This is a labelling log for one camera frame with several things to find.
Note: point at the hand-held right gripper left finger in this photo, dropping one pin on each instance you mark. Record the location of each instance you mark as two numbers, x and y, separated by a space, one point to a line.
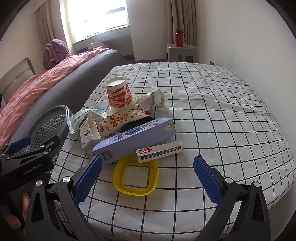
89 178

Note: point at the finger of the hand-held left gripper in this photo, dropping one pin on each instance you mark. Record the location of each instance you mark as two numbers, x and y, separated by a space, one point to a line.
22 141
46 144

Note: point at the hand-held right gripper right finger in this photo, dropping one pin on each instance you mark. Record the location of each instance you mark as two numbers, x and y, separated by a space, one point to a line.
208 178

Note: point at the light blue perforated basket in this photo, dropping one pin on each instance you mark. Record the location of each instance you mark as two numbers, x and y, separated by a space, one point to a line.
48 122

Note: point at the small white carton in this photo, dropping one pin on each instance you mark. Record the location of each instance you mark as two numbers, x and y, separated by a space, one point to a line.
87 134

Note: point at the wrappers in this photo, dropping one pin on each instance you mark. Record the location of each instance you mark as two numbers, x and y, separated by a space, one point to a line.
83 114

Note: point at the two of hearts card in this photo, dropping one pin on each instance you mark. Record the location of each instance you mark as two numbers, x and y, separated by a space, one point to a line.
161 150

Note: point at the red and white snack wrapper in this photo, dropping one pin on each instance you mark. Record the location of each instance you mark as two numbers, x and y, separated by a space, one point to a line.
118 122

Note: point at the purple cardboard box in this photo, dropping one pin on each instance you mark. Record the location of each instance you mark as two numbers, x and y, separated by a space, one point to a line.
138 136

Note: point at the person's left hand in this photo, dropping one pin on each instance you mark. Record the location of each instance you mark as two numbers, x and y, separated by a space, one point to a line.
26 205

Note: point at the pink duvet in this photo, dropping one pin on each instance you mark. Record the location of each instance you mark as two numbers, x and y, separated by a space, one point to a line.
34 88

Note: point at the grey bed headboard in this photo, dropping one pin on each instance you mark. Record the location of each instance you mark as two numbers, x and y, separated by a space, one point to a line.
16 74

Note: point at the white checked tablecloth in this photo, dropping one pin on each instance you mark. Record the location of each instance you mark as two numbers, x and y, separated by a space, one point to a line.
219 111

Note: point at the black flat object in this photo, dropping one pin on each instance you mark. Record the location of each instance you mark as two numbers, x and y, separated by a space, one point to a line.
131 125

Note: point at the red and white paper cup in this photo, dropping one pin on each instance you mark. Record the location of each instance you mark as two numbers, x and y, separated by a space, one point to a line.
118 95

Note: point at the purple knitted garment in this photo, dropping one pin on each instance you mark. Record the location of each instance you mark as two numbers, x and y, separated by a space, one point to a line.
55 52

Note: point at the crumpled white paper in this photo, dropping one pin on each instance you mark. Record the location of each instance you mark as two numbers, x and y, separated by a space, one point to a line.
148 99

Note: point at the beige curtain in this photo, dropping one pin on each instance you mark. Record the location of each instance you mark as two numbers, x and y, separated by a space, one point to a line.
45 25
182 16

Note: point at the grey plastic stool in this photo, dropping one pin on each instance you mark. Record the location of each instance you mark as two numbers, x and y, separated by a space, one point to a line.
180 53

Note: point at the window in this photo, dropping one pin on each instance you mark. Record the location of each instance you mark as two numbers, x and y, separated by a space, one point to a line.
97 16

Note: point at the red water bottle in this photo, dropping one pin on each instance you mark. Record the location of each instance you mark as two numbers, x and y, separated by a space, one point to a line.
179 38

